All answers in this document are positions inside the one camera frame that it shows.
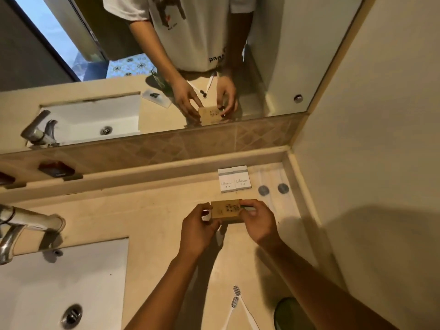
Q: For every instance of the white sink basin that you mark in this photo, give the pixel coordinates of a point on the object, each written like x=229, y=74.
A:
x=51, y=281

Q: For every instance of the dark mirror bracket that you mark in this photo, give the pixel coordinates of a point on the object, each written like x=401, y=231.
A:
x=8, y=180
x=56, y=170

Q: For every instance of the small white box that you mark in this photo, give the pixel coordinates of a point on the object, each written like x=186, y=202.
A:
x=227, y=182
x=242, y=178

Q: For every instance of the wall mirror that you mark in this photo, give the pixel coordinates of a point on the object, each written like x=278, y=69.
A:
x=285, y=48

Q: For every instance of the person's right thumb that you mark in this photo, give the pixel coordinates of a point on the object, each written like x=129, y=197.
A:
x=246, y=214

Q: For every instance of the person's left hand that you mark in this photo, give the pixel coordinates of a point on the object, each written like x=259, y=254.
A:
x=194, y=233

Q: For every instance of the chrome faucet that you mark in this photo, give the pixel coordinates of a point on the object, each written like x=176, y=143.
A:
x=24, y=221

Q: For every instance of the person's right forearm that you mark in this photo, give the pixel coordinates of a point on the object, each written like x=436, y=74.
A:
x=319, y=295

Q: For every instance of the person's left thumb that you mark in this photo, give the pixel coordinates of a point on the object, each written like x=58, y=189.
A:
x=215, y=227

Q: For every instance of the brown printed cardboard box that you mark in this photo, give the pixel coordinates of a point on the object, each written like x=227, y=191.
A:
x=225, y=210

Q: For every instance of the round grey cap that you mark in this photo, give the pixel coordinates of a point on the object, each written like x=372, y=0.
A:
x=263, y=190
x=283, y=188

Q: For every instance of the white toothbrush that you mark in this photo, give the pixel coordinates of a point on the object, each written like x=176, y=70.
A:
x=231, y=314
x=247, y=311

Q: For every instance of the person's left forearm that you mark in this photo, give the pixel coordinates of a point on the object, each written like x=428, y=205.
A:
x=165, y=295

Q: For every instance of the person's right hand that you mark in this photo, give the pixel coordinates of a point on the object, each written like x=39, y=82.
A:
x=262, y=225

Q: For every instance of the chrome mirror screw cap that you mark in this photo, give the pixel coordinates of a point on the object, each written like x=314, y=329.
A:
x=298, y=98

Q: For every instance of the dark green round object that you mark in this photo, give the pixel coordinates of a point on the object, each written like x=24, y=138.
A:
x=288, y=316

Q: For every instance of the chrome sink drain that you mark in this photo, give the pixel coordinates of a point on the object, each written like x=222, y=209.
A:
x=72, y=316

